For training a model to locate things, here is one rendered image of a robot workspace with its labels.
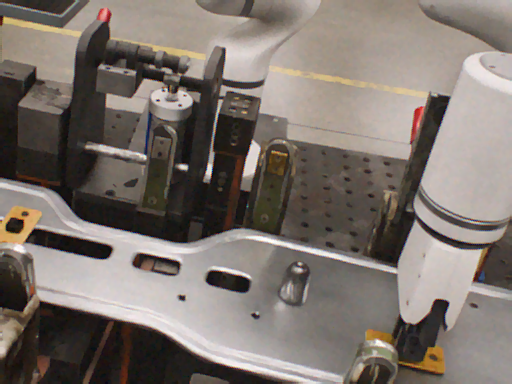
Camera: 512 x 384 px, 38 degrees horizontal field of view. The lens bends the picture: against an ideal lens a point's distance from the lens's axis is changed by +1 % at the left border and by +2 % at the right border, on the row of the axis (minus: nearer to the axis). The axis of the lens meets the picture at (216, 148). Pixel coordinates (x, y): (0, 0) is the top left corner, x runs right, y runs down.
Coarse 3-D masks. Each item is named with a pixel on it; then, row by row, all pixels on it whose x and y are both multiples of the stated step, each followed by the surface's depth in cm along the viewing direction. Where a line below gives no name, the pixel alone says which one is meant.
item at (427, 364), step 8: (368, 336) 80; (376, 336) 80; (384, 336) 80; (392, 344) 80; (432, 352) 79; (440, 352) 80; (400, 360) 78; (408, 360) 78; (424, 360) 78; (432, 360) 78; (440, 360) 79; (424, 368) 77; (432, 368) 78; (440, 368) 78
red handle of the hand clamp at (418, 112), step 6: (420, 108) 98; (414, 114) 98; (420, 114) 97; (414, 120) 97; (420, 120) 97; (414, 126) 97; (414, 132) 96; (408, 192) 93; (414, 192) 93; (408, 198) 92; (408, 204) 92; (408, 210) 91; (414, 210) 91
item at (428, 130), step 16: (432, 96) 86; (448, 96) 86; (432, 112) 86; (432, 128) 88; (416, 144) 88; (432, 144) 89; (416, 160) 89; (416, 176) 90; (400, 192) 91; (400, 208) 91
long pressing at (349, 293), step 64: (0, 192) 93; (64, 256) 85; (128, 256) 86; (192, 256) 88; (256, 256) 90; (320, 256) 92; (128, 320) 78; (192, 320) 79; (256, 320) 80; (320, 320) 82; (384, 320) 83
